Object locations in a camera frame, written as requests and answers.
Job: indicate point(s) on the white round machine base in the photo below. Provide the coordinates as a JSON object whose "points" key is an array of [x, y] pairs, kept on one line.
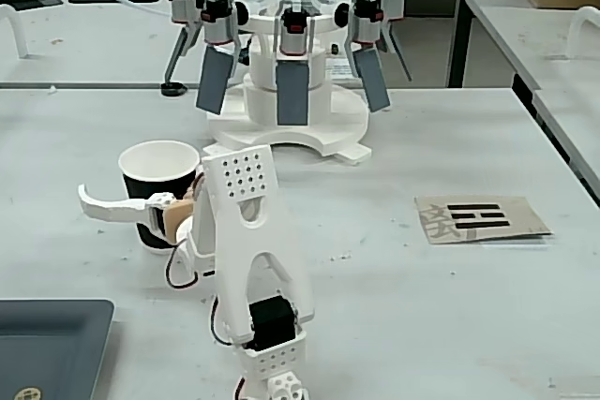
{"points": [[349, 121]]}

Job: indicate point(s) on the grey plastic tray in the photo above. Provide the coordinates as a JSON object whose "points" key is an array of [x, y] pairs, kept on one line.
{"points": [[51, 348]]}

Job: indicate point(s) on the white side table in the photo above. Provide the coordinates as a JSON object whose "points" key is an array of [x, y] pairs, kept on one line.
{"points": [[506, 34]]}

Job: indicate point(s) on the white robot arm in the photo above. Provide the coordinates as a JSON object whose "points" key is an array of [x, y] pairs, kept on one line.
{"points": [[262, 241]]}

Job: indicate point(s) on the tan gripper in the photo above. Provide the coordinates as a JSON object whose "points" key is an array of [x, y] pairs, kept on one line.
{"points": [[123, 205]]}

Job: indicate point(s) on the small black cap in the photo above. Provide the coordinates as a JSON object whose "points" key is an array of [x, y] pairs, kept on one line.
{"points": [[171, 89]]}

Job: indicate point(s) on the black paper cup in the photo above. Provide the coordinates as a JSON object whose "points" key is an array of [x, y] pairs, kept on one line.
{"points": [[159, 161]]}

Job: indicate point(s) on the printed cardboard card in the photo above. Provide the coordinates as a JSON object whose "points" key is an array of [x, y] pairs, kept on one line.
{"points": [[487, 219]]}

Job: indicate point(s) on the white paper label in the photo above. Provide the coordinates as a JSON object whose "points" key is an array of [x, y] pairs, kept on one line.
{"points": [[338, 68]]}

